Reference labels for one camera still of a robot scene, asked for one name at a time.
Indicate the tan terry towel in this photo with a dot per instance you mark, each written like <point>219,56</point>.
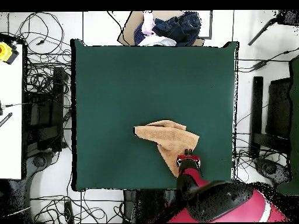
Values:
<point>165,135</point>

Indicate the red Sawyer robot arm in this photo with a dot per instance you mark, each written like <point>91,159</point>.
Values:
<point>210,200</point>

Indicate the black round base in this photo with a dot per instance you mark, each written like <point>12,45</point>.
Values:
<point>268,168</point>
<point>39,161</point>

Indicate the dark green table cloth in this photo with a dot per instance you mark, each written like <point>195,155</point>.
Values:
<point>116,93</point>

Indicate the green fabric sheet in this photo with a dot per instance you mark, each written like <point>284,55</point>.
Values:
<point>294,116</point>

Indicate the white garment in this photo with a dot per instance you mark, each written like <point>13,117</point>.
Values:
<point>156,41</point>

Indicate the dark blue jeans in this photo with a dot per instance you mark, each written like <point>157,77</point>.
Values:
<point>182,28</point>

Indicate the blue dotted garment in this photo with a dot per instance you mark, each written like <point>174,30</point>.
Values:
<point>139,35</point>

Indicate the black power strip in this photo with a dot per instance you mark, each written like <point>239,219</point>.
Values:
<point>68,211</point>

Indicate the pink garment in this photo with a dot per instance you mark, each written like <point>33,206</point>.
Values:
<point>148,25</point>

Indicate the brown cardboard box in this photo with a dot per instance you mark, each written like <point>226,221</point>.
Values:
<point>130,25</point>

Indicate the black tripod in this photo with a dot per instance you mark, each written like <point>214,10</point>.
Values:
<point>287,17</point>

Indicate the white desk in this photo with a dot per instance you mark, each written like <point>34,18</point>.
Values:
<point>10,140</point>

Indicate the yellow emergency stop box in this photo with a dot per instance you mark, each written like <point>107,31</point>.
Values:
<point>5,52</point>

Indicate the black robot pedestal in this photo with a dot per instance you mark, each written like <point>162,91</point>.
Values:
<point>149,205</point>

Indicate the black stand frame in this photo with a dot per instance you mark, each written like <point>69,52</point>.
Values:
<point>57,93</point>
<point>257,105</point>

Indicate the grey metal frame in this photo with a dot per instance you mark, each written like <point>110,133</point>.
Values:
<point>211,23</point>

